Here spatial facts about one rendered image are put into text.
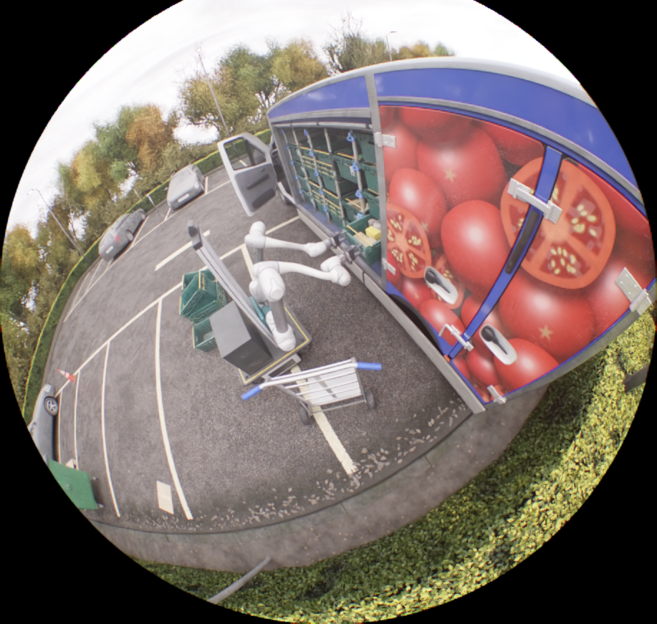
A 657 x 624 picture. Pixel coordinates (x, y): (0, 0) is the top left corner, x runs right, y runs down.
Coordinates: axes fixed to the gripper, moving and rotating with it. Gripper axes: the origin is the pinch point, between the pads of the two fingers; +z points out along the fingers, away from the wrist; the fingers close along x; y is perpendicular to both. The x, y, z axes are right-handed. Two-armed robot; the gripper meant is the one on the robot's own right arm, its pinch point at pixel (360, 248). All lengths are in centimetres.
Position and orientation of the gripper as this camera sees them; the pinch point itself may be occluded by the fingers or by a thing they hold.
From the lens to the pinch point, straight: 182.9
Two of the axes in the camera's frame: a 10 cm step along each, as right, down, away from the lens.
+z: 8.5, -5.1, 1.3
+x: 2.2, 5.8, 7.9
